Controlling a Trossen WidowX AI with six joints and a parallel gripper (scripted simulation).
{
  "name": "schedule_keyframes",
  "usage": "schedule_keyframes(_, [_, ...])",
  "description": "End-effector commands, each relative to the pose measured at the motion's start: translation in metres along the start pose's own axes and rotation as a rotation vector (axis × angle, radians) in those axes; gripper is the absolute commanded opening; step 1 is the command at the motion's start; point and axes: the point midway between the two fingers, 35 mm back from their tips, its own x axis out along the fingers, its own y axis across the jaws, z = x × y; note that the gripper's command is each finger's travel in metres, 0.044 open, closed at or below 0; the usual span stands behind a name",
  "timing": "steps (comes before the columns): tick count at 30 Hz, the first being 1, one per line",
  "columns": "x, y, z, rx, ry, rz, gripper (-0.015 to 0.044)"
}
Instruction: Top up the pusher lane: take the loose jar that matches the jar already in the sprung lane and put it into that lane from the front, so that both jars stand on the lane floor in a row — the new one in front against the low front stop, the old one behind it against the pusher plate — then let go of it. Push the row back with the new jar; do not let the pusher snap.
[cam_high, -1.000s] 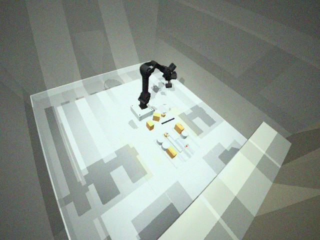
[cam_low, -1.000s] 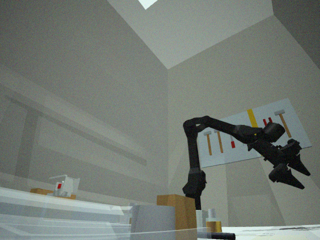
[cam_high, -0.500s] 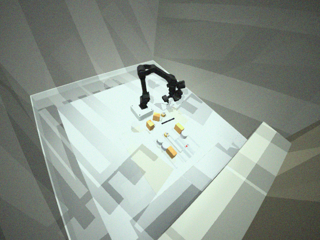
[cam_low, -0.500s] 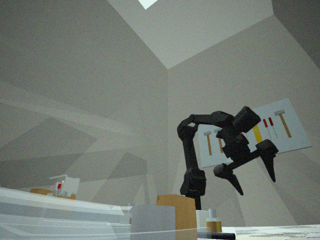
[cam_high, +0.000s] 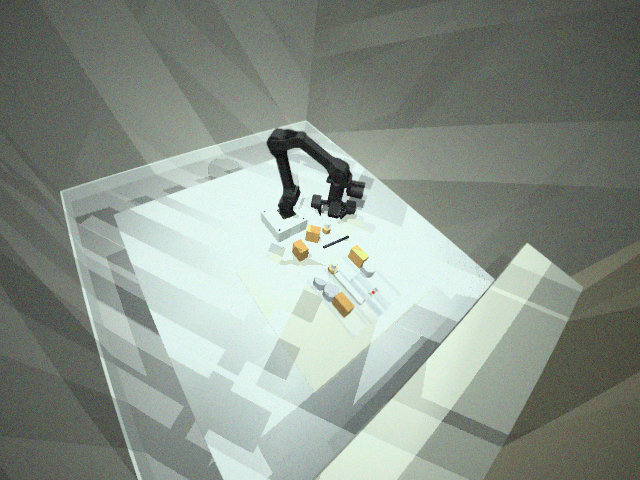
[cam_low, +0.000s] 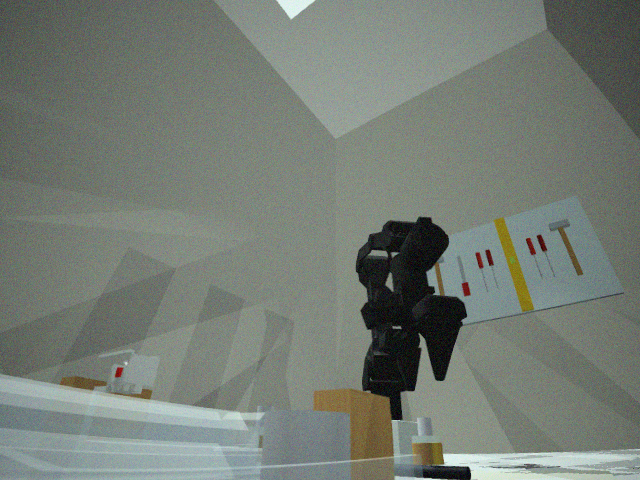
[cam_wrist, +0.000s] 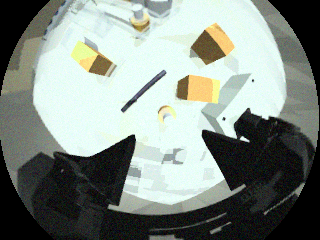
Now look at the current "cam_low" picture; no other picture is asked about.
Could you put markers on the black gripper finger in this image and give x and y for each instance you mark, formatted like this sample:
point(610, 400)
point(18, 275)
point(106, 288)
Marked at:
point(440, 337)
point(407, 360)

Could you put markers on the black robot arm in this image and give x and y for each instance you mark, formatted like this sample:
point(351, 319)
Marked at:
point(419, 246)

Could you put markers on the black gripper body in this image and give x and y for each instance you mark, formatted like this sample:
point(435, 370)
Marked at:
point(425, 306)

